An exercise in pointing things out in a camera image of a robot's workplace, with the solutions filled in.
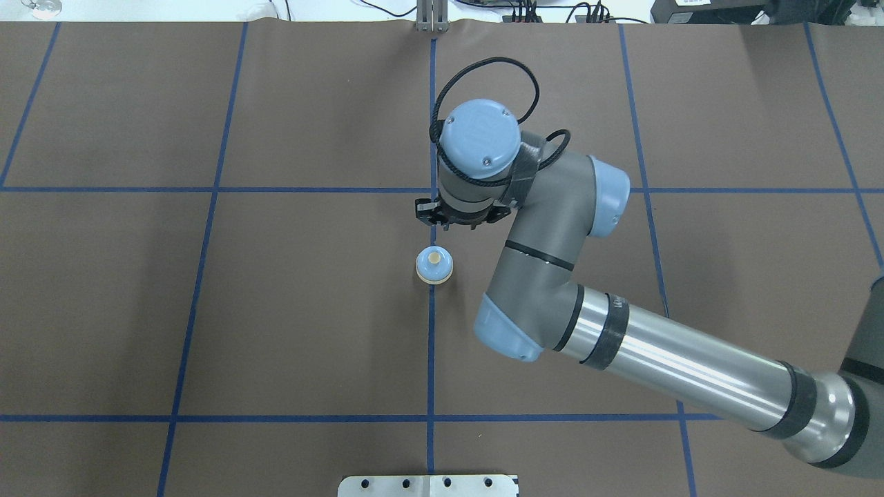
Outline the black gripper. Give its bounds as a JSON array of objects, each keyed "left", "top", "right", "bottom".
[{"left": 414, "top": 196, "right": 512, "bottom": 230}]

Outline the blue white call bell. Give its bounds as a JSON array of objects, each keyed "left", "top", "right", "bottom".
[{"left": 416, "top": 245, "right": 454, "bottom": 285}]

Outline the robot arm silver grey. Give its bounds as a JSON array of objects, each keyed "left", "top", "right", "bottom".
[{"left": 416, "top": 99, "right": 883, "bottom": 479}]

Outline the black looped wrist cable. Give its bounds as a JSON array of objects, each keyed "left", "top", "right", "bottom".
[{"left": 430, "top": 58, "right": 572, "bottom": 182}]

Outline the aluminium frame post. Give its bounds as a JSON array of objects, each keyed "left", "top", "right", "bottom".
[{"left": 414, "top": 0, "right": 450, "bottom": 32}]

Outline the white camera stand pole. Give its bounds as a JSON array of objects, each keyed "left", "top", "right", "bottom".
[{"left": 337, "top": 473, "right": 521, "bottom": 496}]

